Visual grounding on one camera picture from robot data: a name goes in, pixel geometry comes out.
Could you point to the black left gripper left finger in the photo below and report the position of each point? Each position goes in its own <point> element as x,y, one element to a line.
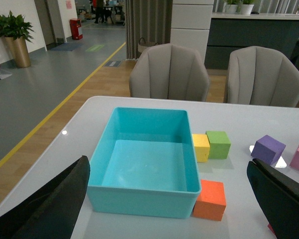
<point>52,211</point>

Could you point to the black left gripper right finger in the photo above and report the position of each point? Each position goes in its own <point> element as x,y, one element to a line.
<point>277,196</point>

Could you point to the red foam block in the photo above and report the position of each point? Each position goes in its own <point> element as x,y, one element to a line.
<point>271,229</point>

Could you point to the purple foam block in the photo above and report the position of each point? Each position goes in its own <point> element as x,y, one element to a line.
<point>268,149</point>

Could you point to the orange foam block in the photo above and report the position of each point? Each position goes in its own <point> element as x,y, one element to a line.
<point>211,202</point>

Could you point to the green foam block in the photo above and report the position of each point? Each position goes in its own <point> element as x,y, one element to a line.
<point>219,144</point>

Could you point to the yellow foam block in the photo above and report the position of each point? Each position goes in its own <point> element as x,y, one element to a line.
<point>202,147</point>

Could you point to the turquoise plastic bin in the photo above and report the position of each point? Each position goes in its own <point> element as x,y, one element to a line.
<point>145,164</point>

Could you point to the right grey upholstered chair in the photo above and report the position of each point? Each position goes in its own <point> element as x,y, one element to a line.
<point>261,76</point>

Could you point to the grey upholstered chair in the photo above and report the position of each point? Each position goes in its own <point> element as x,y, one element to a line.
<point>261,76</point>
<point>170,72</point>

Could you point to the blue floor mat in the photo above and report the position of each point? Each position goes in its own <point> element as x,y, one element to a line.
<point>67,47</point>

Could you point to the gold plant pot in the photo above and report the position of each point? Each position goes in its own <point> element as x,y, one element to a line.
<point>19,51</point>

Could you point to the left grey upholstered chair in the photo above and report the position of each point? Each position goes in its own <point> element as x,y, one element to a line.
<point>170,72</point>

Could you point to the dark grey counter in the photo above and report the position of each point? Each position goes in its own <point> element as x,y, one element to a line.
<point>229,32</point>

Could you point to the green potted plant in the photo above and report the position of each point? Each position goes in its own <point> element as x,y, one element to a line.
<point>15,27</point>

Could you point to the red floor cabinet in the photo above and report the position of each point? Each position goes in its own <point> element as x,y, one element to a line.
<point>76,29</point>

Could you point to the white plant pot right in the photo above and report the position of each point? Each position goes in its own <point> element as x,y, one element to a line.
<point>246,9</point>

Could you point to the white plant pot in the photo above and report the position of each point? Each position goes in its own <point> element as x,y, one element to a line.
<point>231,8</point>
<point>246,9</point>

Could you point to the white plant pot left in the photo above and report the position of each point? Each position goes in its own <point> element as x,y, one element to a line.
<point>231,8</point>

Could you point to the white drawer cabinet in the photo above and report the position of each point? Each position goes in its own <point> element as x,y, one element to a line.
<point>191,23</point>

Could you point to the person standing far away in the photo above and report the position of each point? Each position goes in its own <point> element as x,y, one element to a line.
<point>99,11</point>

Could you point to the grey curtain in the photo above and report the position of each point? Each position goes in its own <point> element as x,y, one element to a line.
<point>147,19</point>

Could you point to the woven basket with handle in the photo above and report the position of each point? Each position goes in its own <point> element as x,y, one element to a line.
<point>143,44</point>

